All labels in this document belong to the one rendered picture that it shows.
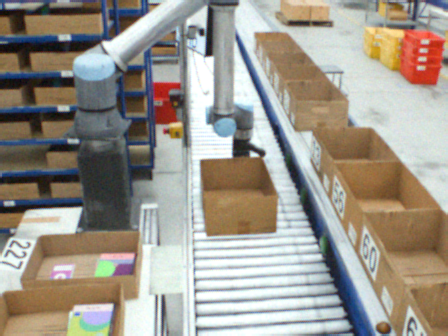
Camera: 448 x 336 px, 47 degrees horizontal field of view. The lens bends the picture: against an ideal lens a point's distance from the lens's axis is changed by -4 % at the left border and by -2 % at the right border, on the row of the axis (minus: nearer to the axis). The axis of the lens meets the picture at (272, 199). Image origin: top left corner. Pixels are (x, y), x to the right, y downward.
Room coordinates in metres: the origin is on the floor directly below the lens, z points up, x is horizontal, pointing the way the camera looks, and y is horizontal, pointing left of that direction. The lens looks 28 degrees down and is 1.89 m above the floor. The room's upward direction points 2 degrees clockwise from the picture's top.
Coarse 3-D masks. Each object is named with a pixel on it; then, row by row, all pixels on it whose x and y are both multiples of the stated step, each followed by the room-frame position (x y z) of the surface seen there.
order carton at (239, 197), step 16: (208, 160) 2.16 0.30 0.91; (224, 160) 2.17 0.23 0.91; (240, 160) 2.19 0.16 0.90; (256, 160) 2.20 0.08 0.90; (208, 176) 2.16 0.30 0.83; (224, 176) 2.17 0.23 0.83; (240, 176) 2.19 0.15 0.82; (256, 176) 2.20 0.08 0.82; (208, 192) 2.14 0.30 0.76; (224, 192) 2.15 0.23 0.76; (240, 192) 2.15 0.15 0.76; (256, 192) 2.16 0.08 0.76; (272, 192) 1.94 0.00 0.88; (208, 208) 1.77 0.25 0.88; (224, 208) 1.79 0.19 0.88; (240, 208) 1.80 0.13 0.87; (256, 208) 1.81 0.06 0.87; (272, 208) 1.82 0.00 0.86; (208, 224) 1.77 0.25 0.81; (224, 224) 1.79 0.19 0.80; (240, 224) 1.80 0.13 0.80; (256, 224) 1.81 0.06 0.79; (272, 224) 1.83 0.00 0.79
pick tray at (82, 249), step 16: (48, 240) 1.57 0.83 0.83; (64, 240) 1.59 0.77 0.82; (80, 240) 1.60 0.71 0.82; (96, 240) 1.61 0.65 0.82; (112, 240) 1.62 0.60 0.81; (128, 240) 1.63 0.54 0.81; (32, 256) 1.46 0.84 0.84; (48, 256) 1.57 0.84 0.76; (64, 256) 1.57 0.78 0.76; (80, 256) 1.58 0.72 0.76; (96, 256) 1.59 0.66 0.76; (32, 272) 1.42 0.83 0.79; (48, 272) 1.47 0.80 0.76; (80, 272) 1.48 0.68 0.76; (128, 288) 1.36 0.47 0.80
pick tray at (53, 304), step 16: (32, 288) 1.26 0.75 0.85; (48, 288) 1.27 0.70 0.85; (64, 288) 1.28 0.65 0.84; (80, 288) 1.29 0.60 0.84; (96, 288) 1.30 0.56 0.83; (112, 288) 1.31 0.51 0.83; (0, 304) 1.19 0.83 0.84; (16, 304) 1.24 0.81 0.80; (32, 304) 1.26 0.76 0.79; (48, 304) 1.27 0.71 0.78; (64, 304) 1.28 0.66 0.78; (80, 304) 1.29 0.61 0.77; (0, 320) 1.16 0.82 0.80; (16, 320) 1.21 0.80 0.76; (32, 320) 1.21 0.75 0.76; (48, 320) 1.22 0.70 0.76; (64, 320) 1.22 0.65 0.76
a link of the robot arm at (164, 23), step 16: (176, 0) 2.12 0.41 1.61; (192, 0) 2.12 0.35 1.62; (208, 0) 2.15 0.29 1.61; (160, 16) 2.09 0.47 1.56; (176, 16) 2.10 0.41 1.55; (192, 16) 2.16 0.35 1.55; (128, 32) 2.07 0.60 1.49; (144, 32) 2.07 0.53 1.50; (160, 32) 2.09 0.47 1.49; (96, 48) 2.04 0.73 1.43; (112, 48) 2.04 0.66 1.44; (128, 48) 2.05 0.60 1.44; (144, 48) 2.08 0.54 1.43
